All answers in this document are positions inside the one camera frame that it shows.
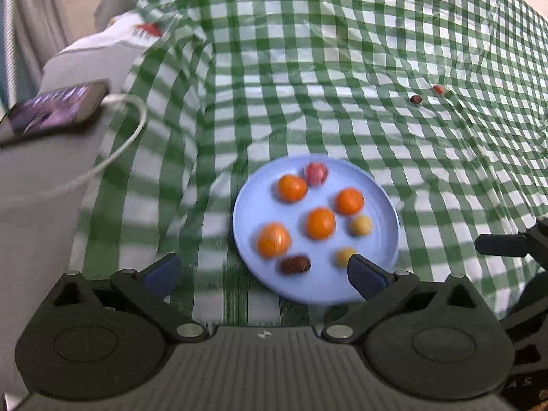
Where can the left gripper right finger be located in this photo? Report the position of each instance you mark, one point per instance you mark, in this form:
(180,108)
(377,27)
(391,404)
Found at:
(385,293)

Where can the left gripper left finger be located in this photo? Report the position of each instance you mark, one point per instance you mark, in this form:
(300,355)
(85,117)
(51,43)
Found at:
(146,290)

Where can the yellow-green small fruit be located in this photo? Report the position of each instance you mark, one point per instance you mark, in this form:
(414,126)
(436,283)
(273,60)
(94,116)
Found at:
(343,256)

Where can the yellow small fruit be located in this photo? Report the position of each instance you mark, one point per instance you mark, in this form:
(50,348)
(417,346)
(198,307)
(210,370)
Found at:
(361,225)

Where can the dark red jujube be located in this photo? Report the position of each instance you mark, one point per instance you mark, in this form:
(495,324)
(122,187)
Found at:
(295,265)

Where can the large orange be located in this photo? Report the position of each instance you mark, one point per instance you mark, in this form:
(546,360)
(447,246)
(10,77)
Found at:
(273,240)

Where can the pink lychee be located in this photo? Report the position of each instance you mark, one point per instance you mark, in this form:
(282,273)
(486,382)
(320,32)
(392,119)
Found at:
(316,173)

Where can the small orange mandarin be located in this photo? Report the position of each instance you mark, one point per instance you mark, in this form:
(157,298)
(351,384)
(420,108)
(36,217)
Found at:
(292,188)

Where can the red fruit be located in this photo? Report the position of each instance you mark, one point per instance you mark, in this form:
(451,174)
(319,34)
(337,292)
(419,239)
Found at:
(439,89)

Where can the light blue plate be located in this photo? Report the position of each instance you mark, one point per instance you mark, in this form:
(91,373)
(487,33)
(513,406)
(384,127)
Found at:
(325,283)

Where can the grey sofa armrest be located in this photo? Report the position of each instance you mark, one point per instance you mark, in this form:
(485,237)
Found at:
(37,238)

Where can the black smartphone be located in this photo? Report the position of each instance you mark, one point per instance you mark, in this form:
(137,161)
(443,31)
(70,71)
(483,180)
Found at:
(66,110)

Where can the green checkered tablecloth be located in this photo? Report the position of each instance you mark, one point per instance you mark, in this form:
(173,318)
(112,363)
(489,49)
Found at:
(234,84)

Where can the white printed cushion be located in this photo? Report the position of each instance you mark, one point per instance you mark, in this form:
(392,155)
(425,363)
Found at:
(128,29)

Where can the grey curtain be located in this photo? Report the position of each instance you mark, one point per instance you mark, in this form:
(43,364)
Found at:
(32,32)

